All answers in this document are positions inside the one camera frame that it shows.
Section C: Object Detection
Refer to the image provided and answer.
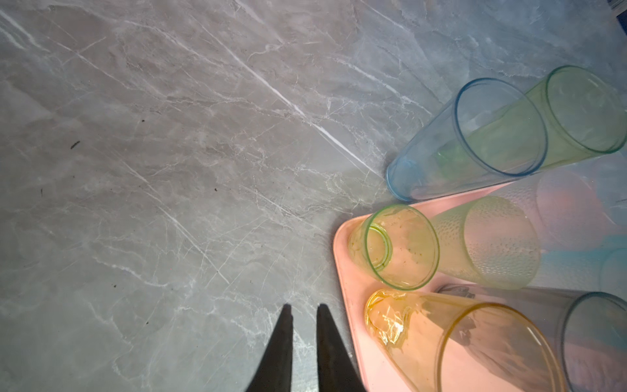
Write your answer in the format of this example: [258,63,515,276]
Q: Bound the peach short glass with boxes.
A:
[432,196,540,290]

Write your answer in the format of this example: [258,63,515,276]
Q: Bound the blue smooth tall glass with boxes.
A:
[386,78,549,203]

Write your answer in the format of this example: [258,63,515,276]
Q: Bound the green short glass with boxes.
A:
[348,204,440,291]

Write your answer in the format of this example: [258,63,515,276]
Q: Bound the clear short glass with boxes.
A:
[494,168,618,251]

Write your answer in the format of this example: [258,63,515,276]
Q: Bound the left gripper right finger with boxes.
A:
[316,304,367,392]

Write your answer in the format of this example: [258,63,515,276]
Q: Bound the teal glass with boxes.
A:
[531,235,626,300]

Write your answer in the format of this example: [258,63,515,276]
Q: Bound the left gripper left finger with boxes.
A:
[247,304,293,392]

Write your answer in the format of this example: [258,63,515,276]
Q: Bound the green tall glass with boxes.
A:
[489,64,627,170]

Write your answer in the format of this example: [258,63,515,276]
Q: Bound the yellow tall glass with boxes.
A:
[364,289,567,391]

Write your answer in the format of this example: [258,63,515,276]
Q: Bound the grey smoky tall glass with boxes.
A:
[437,284,626,391]

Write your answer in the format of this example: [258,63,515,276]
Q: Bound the pink plastic tray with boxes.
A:
[332,180,627,392]

